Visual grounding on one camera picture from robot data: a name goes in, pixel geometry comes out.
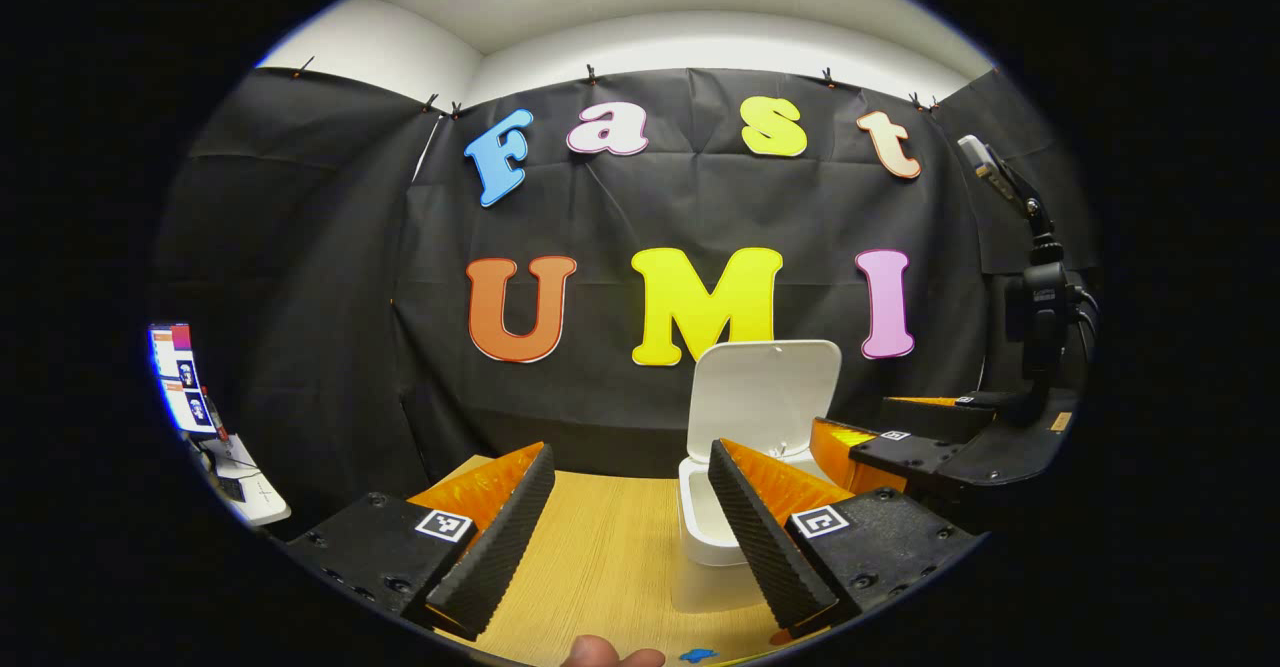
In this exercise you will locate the white side table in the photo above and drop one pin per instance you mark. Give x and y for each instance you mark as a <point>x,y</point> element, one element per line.
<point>255,492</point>

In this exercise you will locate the computer monitor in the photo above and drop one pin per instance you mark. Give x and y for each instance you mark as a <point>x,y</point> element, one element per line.
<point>180,377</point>

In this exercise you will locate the blue paper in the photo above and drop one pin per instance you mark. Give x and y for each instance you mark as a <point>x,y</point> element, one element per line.
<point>698,655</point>

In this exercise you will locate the white desktop garbage bin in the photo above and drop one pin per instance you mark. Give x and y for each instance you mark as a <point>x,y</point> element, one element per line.
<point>760,397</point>

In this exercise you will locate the black keyboard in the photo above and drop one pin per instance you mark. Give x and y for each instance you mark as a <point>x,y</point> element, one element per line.
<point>230,488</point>

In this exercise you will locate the wooden desktop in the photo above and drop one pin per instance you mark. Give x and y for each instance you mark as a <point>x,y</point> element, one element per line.
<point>610,567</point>

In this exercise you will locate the black backdrop cloth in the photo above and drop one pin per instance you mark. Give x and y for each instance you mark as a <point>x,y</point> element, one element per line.
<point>600,207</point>

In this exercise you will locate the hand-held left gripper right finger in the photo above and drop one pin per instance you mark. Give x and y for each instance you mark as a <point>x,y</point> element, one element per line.
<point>760,547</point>

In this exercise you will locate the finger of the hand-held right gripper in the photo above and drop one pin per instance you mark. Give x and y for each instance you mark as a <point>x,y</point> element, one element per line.
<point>900,452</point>
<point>930,417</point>

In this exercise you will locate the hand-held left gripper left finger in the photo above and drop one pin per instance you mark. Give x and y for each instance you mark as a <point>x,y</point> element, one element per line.
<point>500,547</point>

